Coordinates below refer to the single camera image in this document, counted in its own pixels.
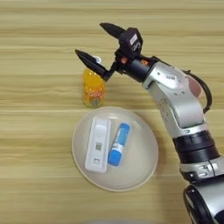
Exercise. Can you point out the blue glue stick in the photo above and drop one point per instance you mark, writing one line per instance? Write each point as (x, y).
(118, 147)

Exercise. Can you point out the orange juice bottle white cap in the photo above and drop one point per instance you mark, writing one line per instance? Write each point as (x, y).
(93, 90)

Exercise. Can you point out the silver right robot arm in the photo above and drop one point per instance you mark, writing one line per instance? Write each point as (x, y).
(180, 102)

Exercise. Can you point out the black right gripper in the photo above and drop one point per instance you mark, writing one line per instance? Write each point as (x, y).
(137, 68)

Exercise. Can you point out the white rectangular device box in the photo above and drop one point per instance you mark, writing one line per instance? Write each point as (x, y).
(97, 145)

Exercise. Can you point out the round beige plate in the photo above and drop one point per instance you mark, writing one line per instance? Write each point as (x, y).
(137, 157)

